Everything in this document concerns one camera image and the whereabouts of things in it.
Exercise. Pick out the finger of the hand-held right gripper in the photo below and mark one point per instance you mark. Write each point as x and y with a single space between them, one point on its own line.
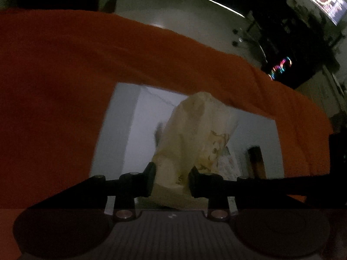
311 185

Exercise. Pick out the orange tablecloth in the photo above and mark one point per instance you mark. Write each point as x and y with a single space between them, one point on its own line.
67 73

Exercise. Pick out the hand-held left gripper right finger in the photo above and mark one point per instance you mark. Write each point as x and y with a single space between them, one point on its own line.
193 182

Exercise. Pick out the white sheet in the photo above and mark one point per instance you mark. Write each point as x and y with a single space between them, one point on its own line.
122 140

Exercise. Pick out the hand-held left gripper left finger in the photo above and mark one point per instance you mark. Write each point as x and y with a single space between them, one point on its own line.
150 180

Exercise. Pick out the brown cylindrical object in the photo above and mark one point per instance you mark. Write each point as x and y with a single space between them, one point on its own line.
256 162

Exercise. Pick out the cream paper bag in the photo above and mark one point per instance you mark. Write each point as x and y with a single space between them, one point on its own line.
189 130

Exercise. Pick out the computer with colourful lights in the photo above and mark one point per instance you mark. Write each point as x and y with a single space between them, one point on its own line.
280 67

